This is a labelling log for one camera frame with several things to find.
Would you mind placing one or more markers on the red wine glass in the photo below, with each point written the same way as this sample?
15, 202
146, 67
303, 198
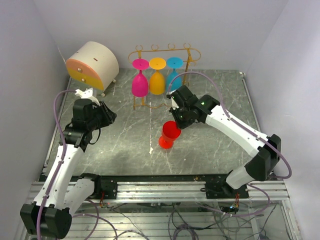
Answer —
170, 132

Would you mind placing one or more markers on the aluminium rail frame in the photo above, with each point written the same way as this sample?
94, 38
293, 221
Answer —
160, 187

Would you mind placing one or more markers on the round beige drawer cabinet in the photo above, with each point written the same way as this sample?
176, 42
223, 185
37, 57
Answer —
94, 65

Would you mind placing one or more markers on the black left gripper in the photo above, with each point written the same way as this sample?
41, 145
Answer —
108, 115

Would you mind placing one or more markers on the orange wine glass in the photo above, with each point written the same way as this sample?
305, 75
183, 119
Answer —
157, 80

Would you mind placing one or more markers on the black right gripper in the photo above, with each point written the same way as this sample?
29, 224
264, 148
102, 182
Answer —
174, 109

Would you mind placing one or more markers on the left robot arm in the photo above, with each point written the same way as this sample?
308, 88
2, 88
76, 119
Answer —
50, 213

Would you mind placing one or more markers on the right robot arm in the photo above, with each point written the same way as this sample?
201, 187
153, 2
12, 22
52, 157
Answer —
264, 150

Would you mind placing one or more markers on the blue wine glass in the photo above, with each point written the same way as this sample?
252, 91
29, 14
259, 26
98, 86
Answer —
174, 63

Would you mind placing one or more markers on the pink wine glass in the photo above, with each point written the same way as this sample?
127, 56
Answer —
140, 85

